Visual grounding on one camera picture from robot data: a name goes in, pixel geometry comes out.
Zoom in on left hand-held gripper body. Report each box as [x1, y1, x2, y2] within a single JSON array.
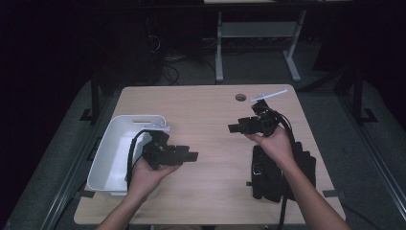
[[141, 124, 186, 171]]

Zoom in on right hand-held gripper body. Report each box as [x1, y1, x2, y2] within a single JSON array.
[[243, 89, 289, 138]]

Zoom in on white plastic bin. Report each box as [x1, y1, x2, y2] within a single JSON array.
[[86, 114, 168, 199]]

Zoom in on black glove with buckle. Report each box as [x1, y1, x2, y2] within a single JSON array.
[[246, 145, 286, 204]]

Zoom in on person's left hand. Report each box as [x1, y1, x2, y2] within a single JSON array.
[[127, 157, 182, 201]]

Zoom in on person's right hand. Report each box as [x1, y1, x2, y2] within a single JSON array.
[[244, 125, 297, 173]]

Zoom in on black metal stand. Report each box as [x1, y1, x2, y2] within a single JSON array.
[[79, 71, 117, 125], [349, 63, 379, 127]]

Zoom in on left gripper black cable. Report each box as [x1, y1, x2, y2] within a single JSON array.
[[125, 128, 155, 194]]

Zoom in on bundle of floor cables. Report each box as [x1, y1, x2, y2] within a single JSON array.
[[161, 54, 218, 86]]

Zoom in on white metal desk frame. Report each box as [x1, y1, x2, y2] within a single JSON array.
[[204, 0, 352, 83]]

